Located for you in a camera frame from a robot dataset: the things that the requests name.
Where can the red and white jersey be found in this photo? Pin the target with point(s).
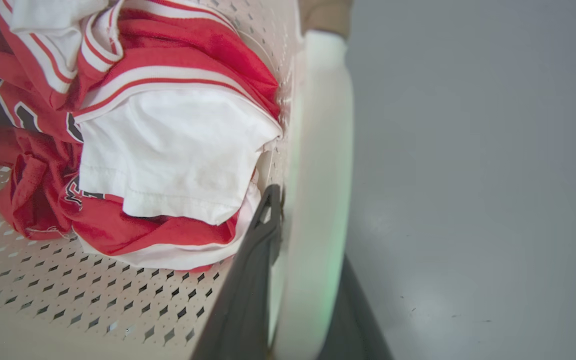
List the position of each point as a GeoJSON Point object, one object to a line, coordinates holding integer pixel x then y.
{"type": "Point", "coordinates": [178, 45]}

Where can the white perforated laundry basket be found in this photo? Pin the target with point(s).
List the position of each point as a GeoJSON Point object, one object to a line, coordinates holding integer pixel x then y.
{"type": "Point", "coordinates": [313, 200]}

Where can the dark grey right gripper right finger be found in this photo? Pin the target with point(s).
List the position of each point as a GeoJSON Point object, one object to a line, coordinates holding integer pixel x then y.
{"type": "Point", "coordinates": [353, 325]}

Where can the white t-shirt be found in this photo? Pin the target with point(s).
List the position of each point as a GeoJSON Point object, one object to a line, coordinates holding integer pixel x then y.
{"type": "Point", "coordinates": [168, 150]}

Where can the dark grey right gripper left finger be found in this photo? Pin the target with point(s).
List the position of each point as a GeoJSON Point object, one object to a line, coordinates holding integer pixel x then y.
{"type": "Point", "coordinates": [240, 300]}

